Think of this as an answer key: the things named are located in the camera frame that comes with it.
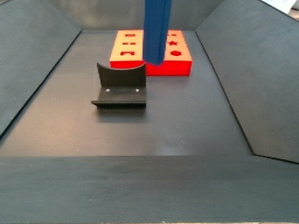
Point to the blue rectangular bar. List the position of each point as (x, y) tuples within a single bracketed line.
[(156, 20)]

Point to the red shape-sorting board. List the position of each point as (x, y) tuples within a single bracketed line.
[(127, 54)]

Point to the black curved holder bracket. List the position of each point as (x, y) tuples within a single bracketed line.
[(121, 87)]

